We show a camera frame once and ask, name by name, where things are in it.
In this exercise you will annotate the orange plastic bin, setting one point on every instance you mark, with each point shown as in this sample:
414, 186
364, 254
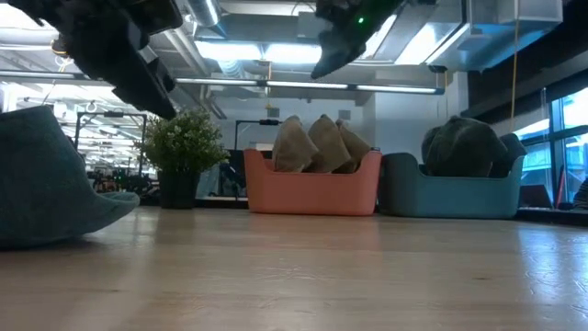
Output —
312, 193

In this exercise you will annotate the large glass window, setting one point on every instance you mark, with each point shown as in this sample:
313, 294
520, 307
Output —
574, 110

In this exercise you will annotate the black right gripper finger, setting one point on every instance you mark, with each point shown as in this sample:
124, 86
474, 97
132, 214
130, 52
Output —
335, 57

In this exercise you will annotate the silver rectangular air duct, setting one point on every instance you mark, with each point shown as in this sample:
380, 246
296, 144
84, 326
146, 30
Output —
496, 32

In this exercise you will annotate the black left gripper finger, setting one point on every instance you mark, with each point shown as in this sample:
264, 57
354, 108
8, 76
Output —
147, 99
158, 71

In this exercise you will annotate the black monitor stand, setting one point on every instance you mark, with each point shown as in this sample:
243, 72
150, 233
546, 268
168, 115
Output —
268, 122

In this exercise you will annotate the teal plastic bin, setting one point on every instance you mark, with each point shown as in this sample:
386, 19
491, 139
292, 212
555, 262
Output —
450, 197

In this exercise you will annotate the long ceiling tube light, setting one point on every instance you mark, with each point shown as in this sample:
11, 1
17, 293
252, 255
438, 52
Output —
303, 85

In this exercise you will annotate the potted green plant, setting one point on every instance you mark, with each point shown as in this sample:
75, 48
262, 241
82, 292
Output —
184, 142

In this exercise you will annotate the dark blue-green cotton cap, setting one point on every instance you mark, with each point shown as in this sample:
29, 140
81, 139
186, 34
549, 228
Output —
512, 154
46, 184
464, 147

